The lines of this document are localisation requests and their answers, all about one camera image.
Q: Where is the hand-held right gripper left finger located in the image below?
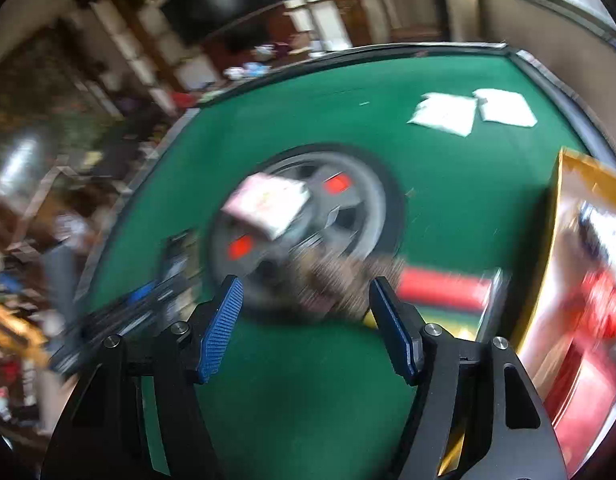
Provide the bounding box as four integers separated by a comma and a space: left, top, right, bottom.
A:
40, 275, 245, 480

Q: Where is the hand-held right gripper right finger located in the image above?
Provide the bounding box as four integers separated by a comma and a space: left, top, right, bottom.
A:
369, 276, 569, 480

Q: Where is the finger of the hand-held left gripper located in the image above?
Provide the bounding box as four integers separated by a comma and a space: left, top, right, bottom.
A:
85, 280, 189, 343

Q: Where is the yellow cardboard box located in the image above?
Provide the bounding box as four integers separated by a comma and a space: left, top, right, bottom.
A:
438, 147, 616, 478

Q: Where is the red item in zip bag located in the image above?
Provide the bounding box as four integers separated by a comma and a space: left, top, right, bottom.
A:
398, 266, 506, 313

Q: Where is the pink tissue pack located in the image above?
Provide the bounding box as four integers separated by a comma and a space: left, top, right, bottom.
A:
222, 172, 311, 241

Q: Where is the round table control panel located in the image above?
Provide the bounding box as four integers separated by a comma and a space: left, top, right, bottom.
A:
208, 142, 406, 311

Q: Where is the crumpled red plastic bag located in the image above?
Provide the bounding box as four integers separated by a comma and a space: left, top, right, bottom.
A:
563, 267, 616, 341

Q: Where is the white packet with red print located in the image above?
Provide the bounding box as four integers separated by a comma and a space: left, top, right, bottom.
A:
407, 92, 479, 137

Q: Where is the plain white packet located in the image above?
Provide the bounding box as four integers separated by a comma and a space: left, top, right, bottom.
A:
474, 88, 538, 127

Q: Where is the wooden chair with carved emblem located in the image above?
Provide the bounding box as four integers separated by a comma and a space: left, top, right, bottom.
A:
292, 0, 386, 47

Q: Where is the standing air conditioner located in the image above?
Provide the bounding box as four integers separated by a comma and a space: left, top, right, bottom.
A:
435, 0, 481, 41

